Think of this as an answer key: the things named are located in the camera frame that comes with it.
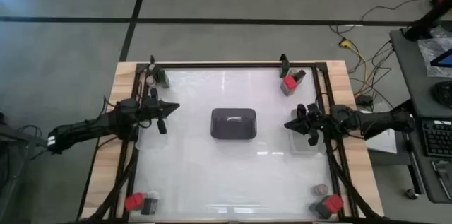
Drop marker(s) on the desk caster wheel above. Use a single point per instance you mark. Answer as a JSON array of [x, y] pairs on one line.
[[411, 193]]

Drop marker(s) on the dark grey plastic bin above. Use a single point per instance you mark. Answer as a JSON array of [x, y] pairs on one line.
[[233, 125]]

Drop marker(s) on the black power adapter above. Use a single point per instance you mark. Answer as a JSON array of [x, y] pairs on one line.
[[364, 100]]

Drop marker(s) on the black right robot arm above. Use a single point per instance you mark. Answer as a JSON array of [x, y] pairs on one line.
[[367, 121]]

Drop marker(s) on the black metal stand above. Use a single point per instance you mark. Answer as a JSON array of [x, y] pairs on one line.
[[21, 137]]

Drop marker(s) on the black frame clamp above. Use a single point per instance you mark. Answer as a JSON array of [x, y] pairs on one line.
[[283, 59], [152, 58]]

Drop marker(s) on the black stand pole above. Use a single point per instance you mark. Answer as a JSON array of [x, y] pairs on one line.
[[429, 19]]

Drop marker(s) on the white paper sheet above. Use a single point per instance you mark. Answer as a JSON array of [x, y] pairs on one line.
[[383, 142]]

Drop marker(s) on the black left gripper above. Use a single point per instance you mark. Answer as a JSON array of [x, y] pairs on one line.
[[152, 111]]

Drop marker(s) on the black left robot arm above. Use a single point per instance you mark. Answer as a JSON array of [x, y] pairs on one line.
[[88, 128]]

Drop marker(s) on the white plastic bin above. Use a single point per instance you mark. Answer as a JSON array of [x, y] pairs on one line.
[[300, 146]]

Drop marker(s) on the red lid spice tin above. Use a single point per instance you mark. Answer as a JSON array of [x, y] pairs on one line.
[[289, 83], [134, 202], [333, 203]]

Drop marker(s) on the clear plastic bag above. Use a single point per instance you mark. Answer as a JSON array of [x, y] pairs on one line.
[[429, 51]]

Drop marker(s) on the grey desk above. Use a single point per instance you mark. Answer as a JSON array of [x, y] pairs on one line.
[[406, 75]]

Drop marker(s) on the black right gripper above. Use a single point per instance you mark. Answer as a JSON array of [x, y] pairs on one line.
[[312, 121]]

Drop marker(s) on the black keyboard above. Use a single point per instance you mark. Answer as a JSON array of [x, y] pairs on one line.
[[438, 137]]

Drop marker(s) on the grey metal tool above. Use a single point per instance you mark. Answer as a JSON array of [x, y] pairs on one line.
[[439, 166]]

